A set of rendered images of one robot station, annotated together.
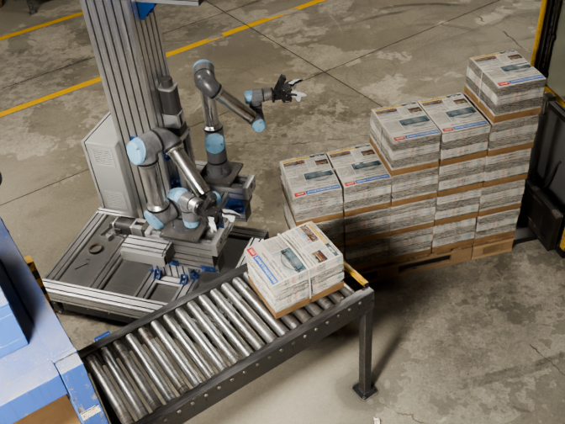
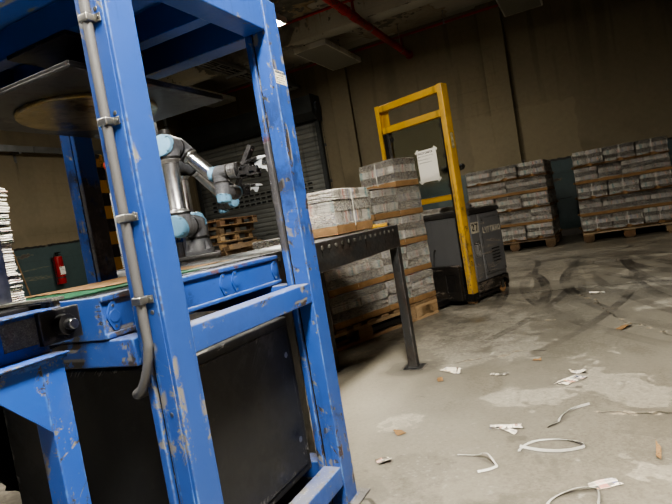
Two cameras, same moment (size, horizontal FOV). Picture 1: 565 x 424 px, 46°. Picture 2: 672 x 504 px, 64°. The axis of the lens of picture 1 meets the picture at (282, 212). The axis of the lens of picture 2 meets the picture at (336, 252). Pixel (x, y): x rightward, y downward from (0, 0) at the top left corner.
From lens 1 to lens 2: 2.76 m
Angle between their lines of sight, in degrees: 47
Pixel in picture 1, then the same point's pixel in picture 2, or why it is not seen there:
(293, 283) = (343, 197)
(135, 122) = not seen: hidden behind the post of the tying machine
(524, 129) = (414, 195)
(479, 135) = (391, 196)
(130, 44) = not seen: hidden behind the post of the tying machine
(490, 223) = (419, 281)
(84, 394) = (276, 45)
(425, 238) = (383, 293)
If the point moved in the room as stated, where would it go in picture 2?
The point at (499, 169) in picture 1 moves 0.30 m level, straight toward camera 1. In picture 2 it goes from (410, 229) to (423, 228)
